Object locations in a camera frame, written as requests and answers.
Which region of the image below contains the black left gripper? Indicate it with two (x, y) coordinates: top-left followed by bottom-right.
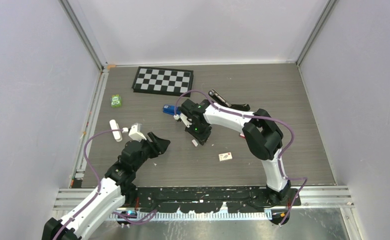
(133, 132), (169, 171)

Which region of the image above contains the blue stapler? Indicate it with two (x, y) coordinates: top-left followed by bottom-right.
(162, 104), (181, 116)

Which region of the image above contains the black stapler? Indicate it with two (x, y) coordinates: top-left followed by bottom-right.
(208, 89), (250, 112)

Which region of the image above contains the white staple box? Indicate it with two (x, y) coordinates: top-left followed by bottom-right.
(219, 152), (233, 162)

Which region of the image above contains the white stapler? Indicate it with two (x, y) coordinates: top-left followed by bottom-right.
(109, 119), (122, 142)

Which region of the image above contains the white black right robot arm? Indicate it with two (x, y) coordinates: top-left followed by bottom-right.
(176, 99), (291, 205)

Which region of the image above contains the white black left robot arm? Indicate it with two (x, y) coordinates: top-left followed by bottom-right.
(41, 132), (171, 240)

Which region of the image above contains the green toy block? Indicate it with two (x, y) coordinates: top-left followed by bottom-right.
(110, 94), (122, 108)

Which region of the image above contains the black white chessboard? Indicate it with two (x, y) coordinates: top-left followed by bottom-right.
(132, 66), (194, 96)

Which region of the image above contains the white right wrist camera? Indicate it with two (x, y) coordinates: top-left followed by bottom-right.
(173, 113), (192, 128)

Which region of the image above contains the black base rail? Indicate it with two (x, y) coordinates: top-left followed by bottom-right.
(123, 186), (298, 214)

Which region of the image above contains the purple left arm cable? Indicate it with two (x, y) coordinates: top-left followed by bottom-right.
(50, 129), (157, 240)

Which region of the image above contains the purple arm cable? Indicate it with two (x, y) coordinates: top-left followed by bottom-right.
(50, 129), (157, 240)
(174, 90), (309, 226)

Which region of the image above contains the slotted cable duct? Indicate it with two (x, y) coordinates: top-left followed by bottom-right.
(105, 210), (282, 222)

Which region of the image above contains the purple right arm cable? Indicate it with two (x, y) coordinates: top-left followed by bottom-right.
(174, 90), (309, 226)

